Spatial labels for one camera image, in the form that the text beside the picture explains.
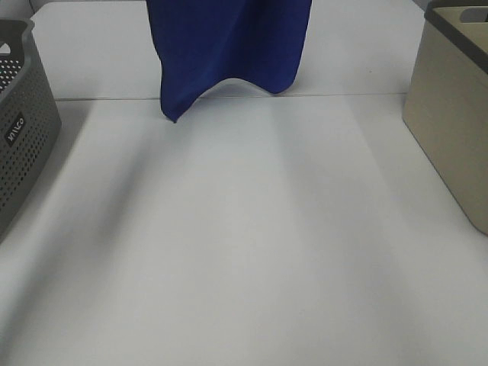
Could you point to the blue microfibre towel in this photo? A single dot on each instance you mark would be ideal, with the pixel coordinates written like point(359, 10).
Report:
point(202, 43)

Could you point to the beige plastic storage bin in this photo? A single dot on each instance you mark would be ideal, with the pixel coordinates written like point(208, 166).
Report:
point(446, 105)

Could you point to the grey perforated plastic basket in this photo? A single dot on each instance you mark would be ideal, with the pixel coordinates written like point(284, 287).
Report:
point(30, 121)

